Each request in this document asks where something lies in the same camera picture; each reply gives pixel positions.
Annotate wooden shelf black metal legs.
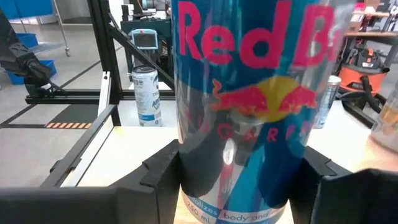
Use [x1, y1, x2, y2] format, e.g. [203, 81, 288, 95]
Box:
[172, 135, 398, 224]

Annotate silver blue Red Bull can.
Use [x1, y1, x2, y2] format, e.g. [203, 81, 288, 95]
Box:
[170, 0, 357, 224]
[312, 75, 342, 129]

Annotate blue storage bin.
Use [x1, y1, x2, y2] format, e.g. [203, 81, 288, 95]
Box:
[6, 59, 58, 85]
[0, 0, 53, 20]
[15, 32, 40, 48]

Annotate orange shop vacuum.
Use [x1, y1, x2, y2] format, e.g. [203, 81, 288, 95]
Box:
[337, 45, 392, 128]

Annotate grey wire cart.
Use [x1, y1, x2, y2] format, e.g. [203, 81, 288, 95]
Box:
[27, 0, 71, 57]

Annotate white blue can black lid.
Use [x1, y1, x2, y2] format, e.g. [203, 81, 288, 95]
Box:
[130, 65, 163, 128]

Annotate black orange striped floor mat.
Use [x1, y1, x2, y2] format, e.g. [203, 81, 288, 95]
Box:
[0, 104, 108, 129]

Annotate grey blue teach pendant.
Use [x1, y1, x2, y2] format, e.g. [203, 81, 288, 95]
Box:
[129, 28, 159, 50]

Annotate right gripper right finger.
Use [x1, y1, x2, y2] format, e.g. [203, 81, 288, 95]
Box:
[287, 146, 398, 224]

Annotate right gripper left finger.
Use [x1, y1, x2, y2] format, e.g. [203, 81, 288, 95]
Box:
[0, 139, 181, 224]

